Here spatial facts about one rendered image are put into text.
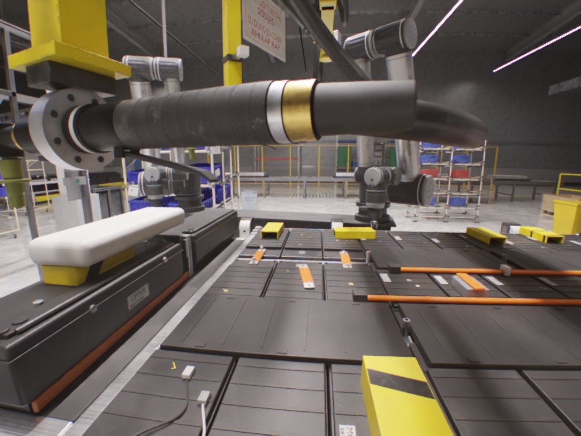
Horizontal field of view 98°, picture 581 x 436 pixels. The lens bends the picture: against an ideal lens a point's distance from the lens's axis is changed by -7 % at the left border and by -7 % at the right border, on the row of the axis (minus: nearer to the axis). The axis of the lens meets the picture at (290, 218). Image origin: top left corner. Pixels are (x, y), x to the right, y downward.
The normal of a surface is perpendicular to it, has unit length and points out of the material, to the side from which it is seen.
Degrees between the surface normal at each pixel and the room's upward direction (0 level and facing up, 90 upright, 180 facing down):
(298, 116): 109
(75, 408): 0
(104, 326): 90
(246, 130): 124
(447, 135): 117
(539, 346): 0
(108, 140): 131
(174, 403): 0
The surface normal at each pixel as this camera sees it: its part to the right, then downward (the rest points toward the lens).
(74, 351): 0.99, 0.02
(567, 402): 0.00, -0.98
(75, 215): -0.10, 0.20
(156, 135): -0.29, 0.70
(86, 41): 0.94, 0.07
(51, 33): -0.34, 0.18
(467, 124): 0.57, 0.02
